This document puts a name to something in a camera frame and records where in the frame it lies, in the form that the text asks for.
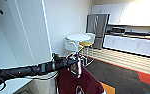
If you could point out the white wardrobe door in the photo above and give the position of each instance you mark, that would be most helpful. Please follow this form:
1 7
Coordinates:
37 30

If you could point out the white lower kitchen cabinets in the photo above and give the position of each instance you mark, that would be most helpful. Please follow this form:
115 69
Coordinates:
131 45

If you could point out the maroon white varsity jacket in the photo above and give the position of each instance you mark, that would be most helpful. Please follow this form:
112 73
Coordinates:
81 83

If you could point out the steel refrigerator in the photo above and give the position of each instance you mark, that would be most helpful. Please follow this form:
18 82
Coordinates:
98 28

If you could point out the yellow stool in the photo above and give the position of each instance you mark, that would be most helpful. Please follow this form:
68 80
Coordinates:
86 44

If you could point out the white kitchen cabinets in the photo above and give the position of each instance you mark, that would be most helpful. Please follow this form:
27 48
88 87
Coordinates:
131 45
124 13

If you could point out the round white table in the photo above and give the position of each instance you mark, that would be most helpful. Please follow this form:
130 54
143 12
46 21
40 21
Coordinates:
78 36

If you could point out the dark microwave oven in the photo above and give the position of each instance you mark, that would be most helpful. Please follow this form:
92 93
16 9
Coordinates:
117 30

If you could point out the white upper kitchen cabinets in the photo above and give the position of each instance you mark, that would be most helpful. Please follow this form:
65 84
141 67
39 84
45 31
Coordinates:
124 13

